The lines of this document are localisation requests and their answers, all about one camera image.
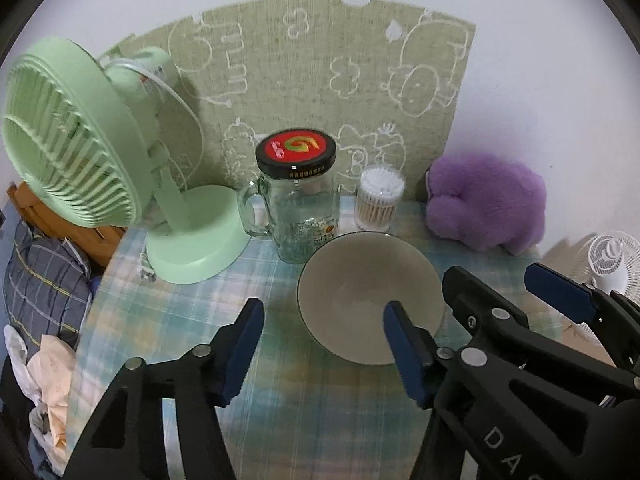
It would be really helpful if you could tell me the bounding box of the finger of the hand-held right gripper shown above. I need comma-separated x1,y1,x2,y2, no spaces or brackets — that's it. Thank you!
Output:
435,266,640,480
524,262,640,376

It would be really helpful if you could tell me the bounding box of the grey floral ceramic bowl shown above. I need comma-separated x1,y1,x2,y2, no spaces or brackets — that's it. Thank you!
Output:
296,231,446,366

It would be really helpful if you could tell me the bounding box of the clear cotton swab container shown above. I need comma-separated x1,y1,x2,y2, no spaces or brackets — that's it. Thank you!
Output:
354,166,406,233

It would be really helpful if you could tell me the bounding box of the cream cloth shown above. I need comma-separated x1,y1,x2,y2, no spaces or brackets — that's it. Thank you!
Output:
27,335,76,451

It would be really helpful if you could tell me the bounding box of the white desk fan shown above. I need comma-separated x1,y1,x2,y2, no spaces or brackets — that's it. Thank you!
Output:
570,230,640,351

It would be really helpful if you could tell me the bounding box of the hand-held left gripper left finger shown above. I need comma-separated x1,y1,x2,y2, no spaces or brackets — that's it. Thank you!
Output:
62,297,266,480

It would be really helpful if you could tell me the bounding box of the green desk fan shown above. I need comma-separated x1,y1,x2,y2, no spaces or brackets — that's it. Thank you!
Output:
1,36,252,285

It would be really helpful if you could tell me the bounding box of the green doodle wall cloth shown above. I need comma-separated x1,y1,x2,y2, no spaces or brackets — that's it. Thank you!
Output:
102,0,476,206

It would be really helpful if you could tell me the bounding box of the glass jar with black lid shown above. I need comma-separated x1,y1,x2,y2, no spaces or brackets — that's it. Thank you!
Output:
236,130,341,264

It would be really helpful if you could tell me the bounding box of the purple plush toy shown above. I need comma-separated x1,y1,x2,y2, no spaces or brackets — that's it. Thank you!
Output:
425,152,548,257

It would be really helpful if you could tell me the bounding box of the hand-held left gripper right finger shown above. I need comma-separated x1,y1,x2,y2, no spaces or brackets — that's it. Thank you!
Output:
382,301,476,480

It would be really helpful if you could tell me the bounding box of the plaid pillow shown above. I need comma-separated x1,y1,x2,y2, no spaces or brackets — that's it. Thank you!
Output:
2,220,93,351

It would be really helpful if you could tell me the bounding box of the wooden chair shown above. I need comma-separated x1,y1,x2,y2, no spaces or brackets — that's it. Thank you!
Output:
6,182,126,268

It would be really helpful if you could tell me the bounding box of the white fan cable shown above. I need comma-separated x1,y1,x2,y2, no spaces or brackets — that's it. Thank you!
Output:
107,58,206,191

